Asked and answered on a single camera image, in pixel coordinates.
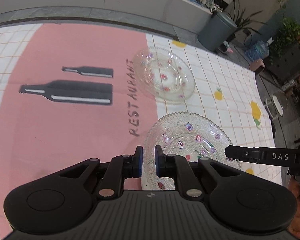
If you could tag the white round stool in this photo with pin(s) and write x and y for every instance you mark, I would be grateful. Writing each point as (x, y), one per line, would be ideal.
(275, 105)

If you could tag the grey trash bin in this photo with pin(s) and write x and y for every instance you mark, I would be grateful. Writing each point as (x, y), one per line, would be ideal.
(217, 30)

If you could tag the blue water bottle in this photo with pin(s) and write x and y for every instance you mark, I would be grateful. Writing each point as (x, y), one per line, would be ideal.
(260, 50)

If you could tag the green potted plant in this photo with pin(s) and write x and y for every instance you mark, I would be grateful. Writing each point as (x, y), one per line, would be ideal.
(287, 36)

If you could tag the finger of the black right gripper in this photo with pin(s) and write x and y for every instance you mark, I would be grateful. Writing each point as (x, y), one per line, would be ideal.
(283, 157)

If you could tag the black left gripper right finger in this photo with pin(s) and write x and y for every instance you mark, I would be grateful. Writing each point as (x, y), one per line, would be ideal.
(177, 168)

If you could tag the clear floral glass plate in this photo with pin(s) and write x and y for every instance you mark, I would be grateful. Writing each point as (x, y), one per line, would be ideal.
(163, 74)

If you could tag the clear beaded glass plate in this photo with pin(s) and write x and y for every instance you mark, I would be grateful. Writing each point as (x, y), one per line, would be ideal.
(187, 134)

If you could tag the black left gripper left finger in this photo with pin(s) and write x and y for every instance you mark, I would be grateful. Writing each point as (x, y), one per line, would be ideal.
(114, 173)

